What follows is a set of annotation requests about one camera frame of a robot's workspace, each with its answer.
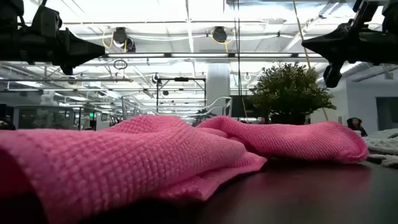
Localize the white waffle microfiber towel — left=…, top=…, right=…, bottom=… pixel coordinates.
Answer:
left=362, top=128, right=398, bottom=169

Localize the glass-walled enclosure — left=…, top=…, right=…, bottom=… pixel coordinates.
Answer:
left=12, top=105, right=76, bottom=131

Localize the black monitor screen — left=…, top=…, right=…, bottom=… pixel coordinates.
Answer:
left=229, top=95, right=259, bottom=119

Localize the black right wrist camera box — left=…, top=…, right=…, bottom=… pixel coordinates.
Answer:
left=350, top=0, right=379, bottom=30

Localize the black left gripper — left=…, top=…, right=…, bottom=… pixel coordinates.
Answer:
left=15, top=27, right=106, bottom=76

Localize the green potted plant black pot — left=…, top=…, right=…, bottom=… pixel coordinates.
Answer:
left=248, top=61, right=337, bottom=126

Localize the clear plastic bin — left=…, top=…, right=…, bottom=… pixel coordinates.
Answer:
left=121, top=95, right=233, bottom=125

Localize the black metal frame rig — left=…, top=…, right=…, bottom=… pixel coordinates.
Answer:
left=156, top=77, right=207, bottom=116

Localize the white round column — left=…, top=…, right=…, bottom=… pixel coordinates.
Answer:
left=206, top=63, right=231, bottom=118

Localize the white figure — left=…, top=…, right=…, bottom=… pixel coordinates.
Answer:
left=40, top=90, right=59, bottom=106

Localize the black ceiling cable reel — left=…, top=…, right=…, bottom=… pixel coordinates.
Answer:
left=111, top=27, right=137, bottom=53
left=211, top=26, right=228, bottom=44

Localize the pink waffle microfiber towel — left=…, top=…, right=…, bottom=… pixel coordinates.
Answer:
left=0, top=114, right=370, bottom=224

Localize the person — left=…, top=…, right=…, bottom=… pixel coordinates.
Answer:
left=346, top=117, right=368, bottom=138

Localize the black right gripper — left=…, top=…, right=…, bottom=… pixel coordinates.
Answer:
left=301, top=23, right=398, bottom=89

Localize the black cable loop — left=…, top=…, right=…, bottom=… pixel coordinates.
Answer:
left=113, top=58, right=129, bottom=70

